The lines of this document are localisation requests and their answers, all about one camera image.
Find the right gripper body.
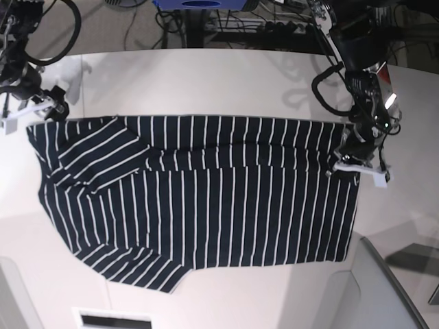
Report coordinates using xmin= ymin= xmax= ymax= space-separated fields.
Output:
xmin=20 ymin=83 xmax=70 ymax=120

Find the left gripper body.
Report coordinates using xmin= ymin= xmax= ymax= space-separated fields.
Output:
xmin=334 ymin=126 xmax=381 ymax=168

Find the navy white striped t-shirt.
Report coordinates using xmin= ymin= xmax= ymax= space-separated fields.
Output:
xmin=27 ymin=116 xmax=359 ymax=293

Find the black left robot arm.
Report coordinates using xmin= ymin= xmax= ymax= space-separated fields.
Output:
xmin=308 ymin=1 xmax=401 ymax=173

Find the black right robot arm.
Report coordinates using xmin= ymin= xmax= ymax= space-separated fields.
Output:
xmin=1 ymin=1 xmax=82 ymax=121

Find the blue box on stand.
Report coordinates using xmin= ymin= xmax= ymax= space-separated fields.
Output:
xmin=152 ymin=0 xmax=246 ymax=10

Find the black power strip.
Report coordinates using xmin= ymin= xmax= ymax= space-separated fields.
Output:
xmin=205 ymin=19 xmax=315 ymax=36

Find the grey monitor edge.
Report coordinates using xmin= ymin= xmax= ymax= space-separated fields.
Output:
xmin=352 ymin=237 xmax=428 ymax=328

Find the black table leg post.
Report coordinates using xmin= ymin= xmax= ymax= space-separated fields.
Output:
xmin=184 ymin=10 xmax=209 ymax=49

